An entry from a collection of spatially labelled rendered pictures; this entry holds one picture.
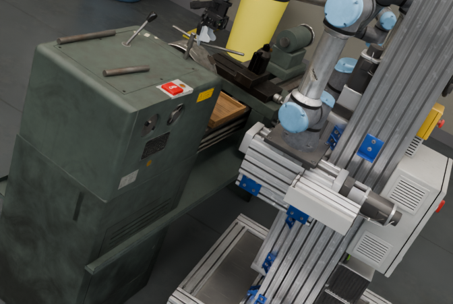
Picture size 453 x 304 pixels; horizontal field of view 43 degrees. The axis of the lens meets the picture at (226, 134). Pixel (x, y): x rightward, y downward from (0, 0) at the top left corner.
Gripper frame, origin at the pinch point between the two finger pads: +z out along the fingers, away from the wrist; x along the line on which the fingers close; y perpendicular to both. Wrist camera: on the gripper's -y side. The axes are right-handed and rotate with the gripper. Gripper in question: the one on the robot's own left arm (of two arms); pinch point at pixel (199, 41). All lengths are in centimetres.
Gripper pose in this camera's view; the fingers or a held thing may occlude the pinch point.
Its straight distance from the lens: 230.9
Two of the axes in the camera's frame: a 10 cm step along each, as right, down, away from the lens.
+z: -3.3, 8.1, 4.9
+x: 5.2, -2.8, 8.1
